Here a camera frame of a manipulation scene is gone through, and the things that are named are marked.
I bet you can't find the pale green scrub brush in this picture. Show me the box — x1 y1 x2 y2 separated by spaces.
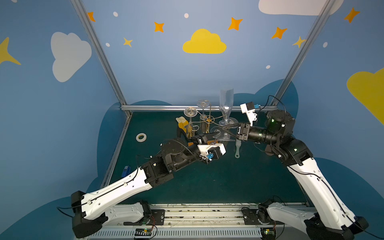
235 140 242 159

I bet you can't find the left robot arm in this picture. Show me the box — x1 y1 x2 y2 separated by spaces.
70 134 226 239

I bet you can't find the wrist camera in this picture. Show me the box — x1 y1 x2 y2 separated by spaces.
240 102 260 127
198 143 227 161

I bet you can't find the aluminium frame back bar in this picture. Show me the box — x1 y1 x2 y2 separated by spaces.
121 105 278 112

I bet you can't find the gold wire glass rack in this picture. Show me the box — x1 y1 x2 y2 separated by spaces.
194 103 215 135

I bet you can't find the orange wooden rack base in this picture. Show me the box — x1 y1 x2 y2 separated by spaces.
188 139 223 148

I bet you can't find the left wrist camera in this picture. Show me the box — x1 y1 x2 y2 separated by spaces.
198 143 227 161

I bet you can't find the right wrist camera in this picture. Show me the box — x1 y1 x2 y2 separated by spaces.
240 102 260 127

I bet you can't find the clear flute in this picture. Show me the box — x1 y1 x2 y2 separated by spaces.
184 107 198 139
219 89 238 126
210 126 235 142
197 100 210 134

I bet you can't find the yellow black rubber glove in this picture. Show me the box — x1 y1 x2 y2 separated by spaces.
176 117 192 139

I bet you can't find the white tape roll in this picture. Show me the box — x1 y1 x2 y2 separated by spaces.
136 133 147 143

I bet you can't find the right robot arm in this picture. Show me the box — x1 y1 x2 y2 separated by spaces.
222 110 369 240

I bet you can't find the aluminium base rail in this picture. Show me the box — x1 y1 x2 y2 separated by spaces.
85 203 309 240

